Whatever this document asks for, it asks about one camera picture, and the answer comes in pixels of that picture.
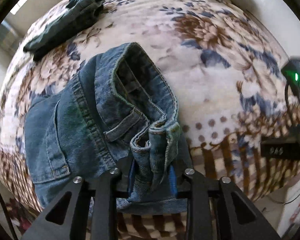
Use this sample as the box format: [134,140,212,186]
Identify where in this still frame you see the dark teal quilt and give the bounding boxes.
[23,0,104,62]

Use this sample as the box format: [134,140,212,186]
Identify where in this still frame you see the floral bed blanket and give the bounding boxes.
[0,0,300,240]

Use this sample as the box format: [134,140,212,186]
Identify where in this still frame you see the blue denim jeans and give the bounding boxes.
[24,42,191,215]

